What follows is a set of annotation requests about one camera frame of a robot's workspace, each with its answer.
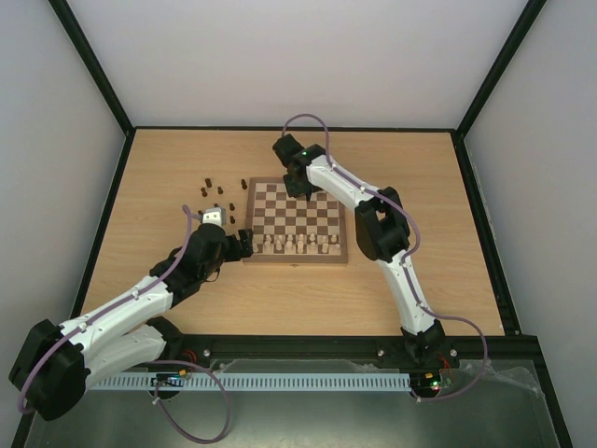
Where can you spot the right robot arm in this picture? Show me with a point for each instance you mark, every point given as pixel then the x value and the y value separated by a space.
pixel 382 234

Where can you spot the black aluminium frame rail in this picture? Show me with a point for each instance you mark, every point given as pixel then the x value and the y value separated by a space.
pixel 386 352

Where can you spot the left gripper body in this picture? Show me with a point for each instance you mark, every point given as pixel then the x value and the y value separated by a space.
pixel 236 254

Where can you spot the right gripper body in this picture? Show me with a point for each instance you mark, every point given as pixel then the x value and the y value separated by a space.
pixel 298 185

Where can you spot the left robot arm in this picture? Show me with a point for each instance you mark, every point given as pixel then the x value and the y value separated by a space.
pixel 57 364

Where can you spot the white slotted cable duct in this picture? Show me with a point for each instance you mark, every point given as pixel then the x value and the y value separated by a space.
pixel 259 382

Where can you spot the wooden chess board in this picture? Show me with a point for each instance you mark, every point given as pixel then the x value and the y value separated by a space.
pixel 271 211

